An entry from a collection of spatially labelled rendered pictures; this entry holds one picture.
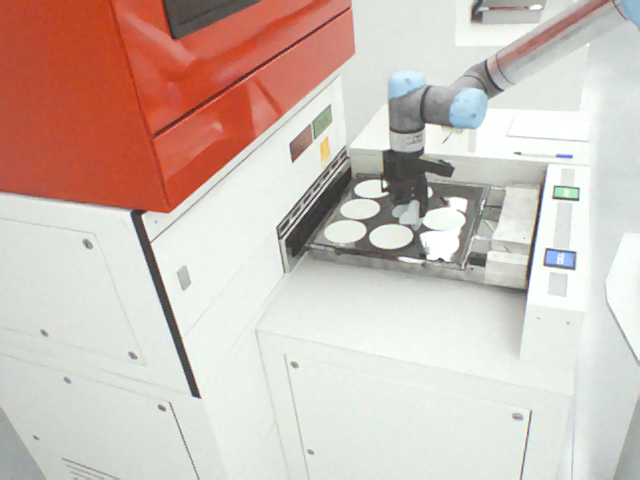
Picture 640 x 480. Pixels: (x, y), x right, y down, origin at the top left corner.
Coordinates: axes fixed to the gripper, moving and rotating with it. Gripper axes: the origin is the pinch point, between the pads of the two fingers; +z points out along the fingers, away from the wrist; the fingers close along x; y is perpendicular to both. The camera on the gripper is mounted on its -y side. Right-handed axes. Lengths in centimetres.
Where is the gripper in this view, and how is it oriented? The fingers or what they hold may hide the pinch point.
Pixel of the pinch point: (417, 224)
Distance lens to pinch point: 130.3
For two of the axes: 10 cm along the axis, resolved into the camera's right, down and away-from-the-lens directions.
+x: 3.3, 4.9, -8.1
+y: -9.4, 2.6, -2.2
